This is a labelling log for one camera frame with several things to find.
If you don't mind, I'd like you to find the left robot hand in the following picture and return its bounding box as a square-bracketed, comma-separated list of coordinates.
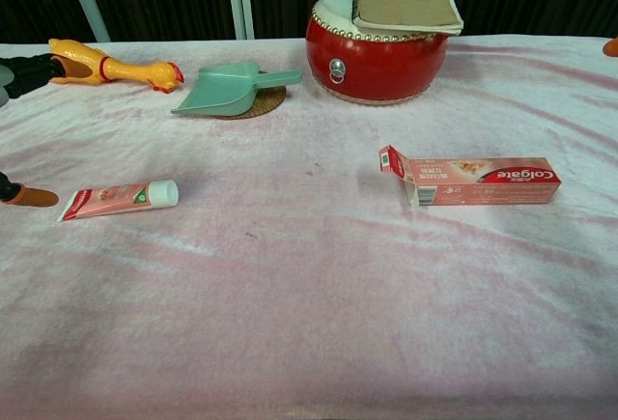
[0, 52, 66, 208]

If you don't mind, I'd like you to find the green plastic dustpan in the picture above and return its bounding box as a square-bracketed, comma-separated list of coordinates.
[170, 61, 303, 117]

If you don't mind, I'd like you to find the yellow rubber chicken toy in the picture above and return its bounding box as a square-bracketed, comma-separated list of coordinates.
[47, 38, 185, 95]

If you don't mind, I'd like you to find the red Colgate toothpaste box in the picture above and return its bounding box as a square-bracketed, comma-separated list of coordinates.
[378, 144, 563, 212]

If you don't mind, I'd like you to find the pink plush tablecloth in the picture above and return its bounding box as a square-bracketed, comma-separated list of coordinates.
[0, 33, 618, 420]

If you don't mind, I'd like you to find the red drum with studs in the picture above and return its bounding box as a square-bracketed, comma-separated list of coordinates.
[305, 0, 449, 106]

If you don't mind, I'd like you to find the pink toothpaste tube white cap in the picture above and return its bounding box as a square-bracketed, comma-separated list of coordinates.
[57, 180, 180, 223]

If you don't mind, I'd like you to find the round woven brown coaster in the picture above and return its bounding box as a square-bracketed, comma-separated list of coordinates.
[225, 85, 288, 121]

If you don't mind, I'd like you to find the folded beige cloth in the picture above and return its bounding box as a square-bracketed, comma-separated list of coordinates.
[351, 0, 465, 37]

